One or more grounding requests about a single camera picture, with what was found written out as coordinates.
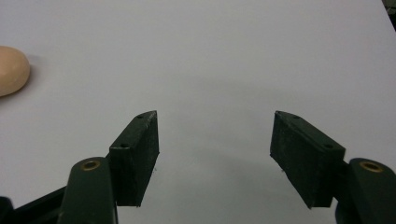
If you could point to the tan oval bread roll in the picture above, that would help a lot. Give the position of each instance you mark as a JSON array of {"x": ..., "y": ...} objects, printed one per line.
[{"x": 11, "y": 71}]

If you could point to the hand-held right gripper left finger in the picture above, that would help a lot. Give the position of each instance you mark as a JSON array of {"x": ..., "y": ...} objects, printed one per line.
[{"x": 134, "y": 161}]

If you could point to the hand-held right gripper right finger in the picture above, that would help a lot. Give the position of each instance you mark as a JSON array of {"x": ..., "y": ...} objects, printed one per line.
[{"x": 306, "y": 161}]

